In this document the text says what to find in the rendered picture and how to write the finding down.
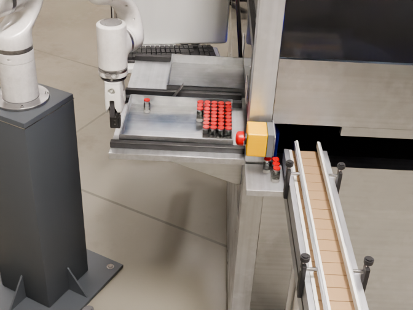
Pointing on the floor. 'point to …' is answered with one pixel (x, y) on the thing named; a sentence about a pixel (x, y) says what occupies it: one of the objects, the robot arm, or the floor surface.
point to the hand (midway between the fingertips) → (115, 121)
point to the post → (271, 51)
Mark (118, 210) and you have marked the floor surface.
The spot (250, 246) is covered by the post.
